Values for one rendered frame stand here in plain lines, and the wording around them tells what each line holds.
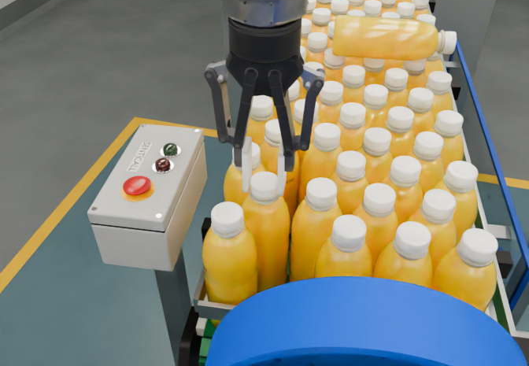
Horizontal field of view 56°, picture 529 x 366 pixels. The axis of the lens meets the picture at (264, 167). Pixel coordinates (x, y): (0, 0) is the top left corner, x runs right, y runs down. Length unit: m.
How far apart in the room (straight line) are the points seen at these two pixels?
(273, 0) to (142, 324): 1.54
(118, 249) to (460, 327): 0.45
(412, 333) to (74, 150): 2.43
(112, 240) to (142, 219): 0.07
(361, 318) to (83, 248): 1.86
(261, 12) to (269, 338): 0.28
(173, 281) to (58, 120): 2.20
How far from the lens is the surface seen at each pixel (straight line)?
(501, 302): 0.75
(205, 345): 0.75
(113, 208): 0.65
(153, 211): 0.64
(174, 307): 0.91
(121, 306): 1.94
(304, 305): 0.38
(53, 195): 2.46
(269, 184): 0.64
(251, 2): 0.48
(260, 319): 0.40
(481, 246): 0.62
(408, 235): 0.60
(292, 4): 0.48
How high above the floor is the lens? 1.54
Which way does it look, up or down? 40 degrees down
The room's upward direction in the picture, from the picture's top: straight up
